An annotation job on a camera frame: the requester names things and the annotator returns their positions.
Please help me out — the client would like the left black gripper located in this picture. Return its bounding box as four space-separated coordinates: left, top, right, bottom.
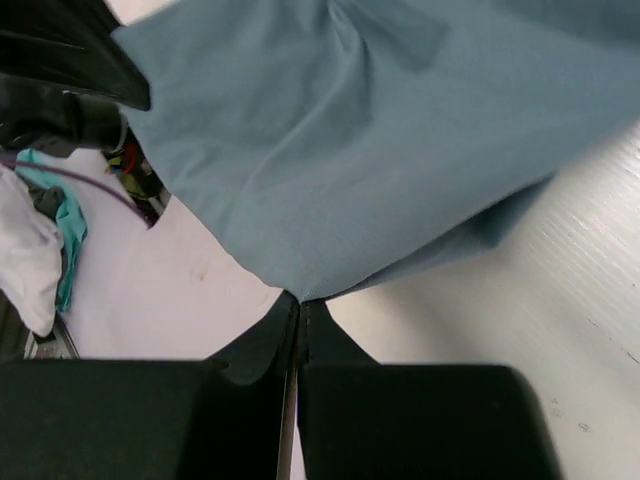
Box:
1 0 150 153

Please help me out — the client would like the white cloth pile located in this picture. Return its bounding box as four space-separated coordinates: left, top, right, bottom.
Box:
1 167 64 337

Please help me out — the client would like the blue-grey t-shirt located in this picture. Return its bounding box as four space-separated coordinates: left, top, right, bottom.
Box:
113 1 639 301

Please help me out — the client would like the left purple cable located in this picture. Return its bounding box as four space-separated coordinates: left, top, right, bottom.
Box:
0 159 154 231

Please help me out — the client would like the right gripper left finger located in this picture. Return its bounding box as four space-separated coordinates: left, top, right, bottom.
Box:
1 294 299 479

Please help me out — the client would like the teal cloth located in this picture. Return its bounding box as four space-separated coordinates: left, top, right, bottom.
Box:
16 167 88 313

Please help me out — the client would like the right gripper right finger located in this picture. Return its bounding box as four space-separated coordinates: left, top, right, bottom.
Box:
298 301 562 479

